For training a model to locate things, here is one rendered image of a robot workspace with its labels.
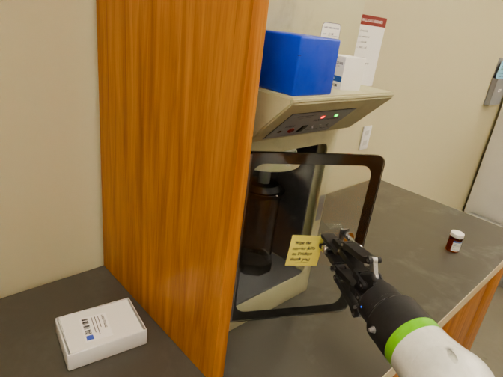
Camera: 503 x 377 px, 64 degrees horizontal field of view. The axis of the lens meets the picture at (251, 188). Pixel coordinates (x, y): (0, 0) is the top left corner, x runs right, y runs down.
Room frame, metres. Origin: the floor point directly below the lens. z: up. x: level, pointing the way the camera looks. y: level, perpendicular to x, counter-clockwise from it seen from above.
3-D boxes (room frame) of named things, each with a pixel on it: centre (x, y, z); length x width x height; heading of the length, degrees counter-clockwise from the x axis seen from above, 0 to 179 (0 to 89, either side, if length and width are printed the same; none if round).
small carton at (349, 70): (0.82, -0.15, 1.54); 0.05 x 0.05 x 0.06; 31
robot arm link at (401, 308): (0.51, -0.26, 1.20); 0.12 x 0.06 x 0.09; 109
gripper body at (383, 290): (0.58, -0.23, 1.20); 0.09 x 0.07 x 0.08; 19
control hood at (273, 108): (0.78, -0.12, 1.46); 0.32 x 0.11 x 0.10; 136
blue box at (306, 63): (0.71, -0.05, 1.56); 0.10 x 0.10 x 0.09; 46
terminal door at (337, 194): (0.75, -0.12, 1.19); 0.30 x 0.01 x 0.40; 108
